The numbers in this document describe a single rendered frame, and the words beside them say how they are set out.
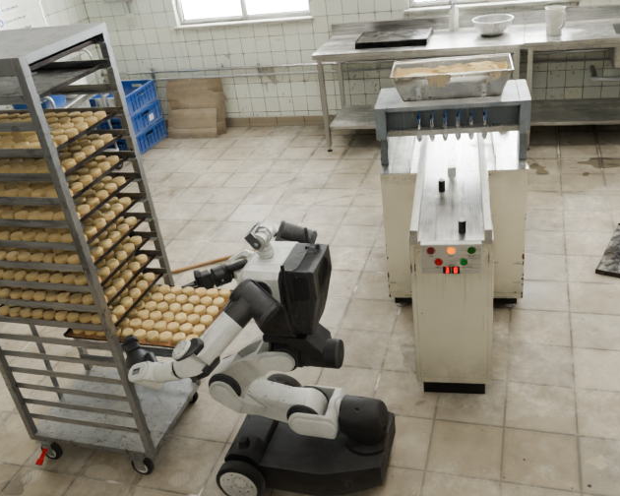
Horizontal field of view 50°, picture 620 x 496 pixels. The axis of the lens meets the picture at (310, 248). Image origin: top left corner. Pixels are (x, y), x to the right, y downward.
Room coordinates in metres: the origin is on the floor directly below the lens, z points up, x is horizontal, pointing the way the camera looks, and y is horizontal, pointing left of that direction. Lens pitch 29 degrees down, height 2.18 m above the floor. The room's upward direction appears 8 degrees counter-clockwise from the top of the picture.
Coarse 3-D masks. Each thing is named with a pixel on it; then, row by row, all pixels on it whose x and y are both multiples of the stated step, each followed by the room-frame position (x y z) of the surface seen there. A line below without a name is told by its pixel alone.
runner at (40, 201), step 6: (0, 198) 2.20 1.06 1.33; (6, 198) 2.19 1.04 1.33; (12, 198) 2.18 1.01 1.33; (18, 198) 2.17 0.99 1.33; (24, 198) 2.16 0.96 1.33; (30, 198) 2.15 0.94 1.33; (36, 198) 2.14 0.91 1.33; (42, 198) 2.13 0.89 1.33; (48, 198) 2.12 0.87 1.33; (54, 198) 2.12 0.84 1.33; (72, 198) 2.09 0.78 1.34; (0, 204) 2.20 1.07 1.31; (6, 204) 2.19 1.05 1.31; (12, 204) 2.18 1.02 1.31; (18, 204) 2.17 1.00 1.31; (24, 204) 2.17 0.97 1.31; (30, 204) 2.16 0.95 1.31; (36, 204) 2.15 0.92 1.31; (42, 204) 2.14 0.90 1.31; (48, 204) 2.13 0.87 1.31; (54, 204) 2.12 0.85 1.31; (60, 204) 2.11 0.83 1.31
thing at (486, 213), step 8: (480, 136) 3.22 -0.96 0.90; (480, 144) 3.12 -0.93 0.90; (480, 152) 3.02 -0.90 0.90; (480, 160) 2.91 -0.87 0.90; (480, 168) 2.82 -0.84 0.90; (480, 176) 2.73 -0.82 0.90; (480, 184) 2.75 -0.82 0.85; (488, 192) 2.56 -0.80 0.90; (488, 200) 2.49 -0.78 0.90; (488, 208) 2.42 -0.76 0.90; (488, 216) 2.35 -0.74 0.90; (488, 224) 2.28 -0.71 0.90; (488, 232) 2.23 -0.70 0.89; (488, 240) 2.23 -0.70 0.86
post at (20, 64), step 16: (16, 64) 2.07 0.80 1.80; (32, 96) 2.07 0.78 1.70; (32, 112) 2.07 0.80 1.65; (48, 128) 2.09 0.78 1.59; (48, 144) 2.07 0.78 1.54; (48, 160) 2.07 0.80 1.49; (64, 176) 2.09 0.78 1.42; (64, 192) 2.07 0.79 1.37; (64, 208) 2.07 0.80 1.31; (80, 224) 2.09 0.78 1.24; (80, 240) 2.06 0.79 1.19; (80, 256) 2.07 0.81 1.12; (96, 288) 2.07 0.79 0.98; (96, 304) 2.07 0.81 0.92; (112, 336) 2.07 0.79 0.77; (112, 352) 2.07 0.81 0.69; (128, 384) 2.06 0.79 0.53; (128, 400) 2.07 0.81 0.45; (144, 416) 2.09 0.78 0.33; (144, 432) 2.06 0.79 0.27; (144, 448) 2.07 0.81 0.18
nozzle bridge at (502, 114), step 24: (384, 96) 3.23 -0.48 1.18; (480, 96) 3.02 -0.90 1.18; (504, 96) 2.97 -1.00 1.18; (528, 96) 2.92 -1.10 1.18; (384, 120) 3.05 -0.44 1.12; (408, 120) 3.10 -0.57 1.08; (480, 120) 3.01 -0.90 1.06; (504, 120) 2.98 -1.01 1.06; (528, 120) 2.88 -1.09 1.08; (384, 144) 3.15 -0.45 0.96
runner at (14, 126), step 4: (0, 124) 2.16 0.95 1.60; (4, 124) 2.15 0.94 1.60; (8, 124) 2.15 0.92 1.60; (12, 124) 2.14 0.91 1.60; (16, 124) 2.13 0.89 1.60; (20, 124) 2.13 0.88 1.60; (24, 124) 2.12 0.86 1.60; (28, 124) 2.12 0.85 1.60; (32, 124) 2.11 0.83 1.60; (0, 128) 2.16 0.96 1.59; (4, 128) 2.15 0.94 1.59; (8, 128) 2.15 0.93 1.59; (12, 128) 2.14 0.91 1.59; (16, 128) 2.14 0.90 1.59; (20, 128) 2.13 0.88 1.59; (24, 128) 2.13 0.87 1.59; (28, 128) 2.12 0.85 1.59; (32, 128) 2.11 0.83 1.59; (52, 128) 2.10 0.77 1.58
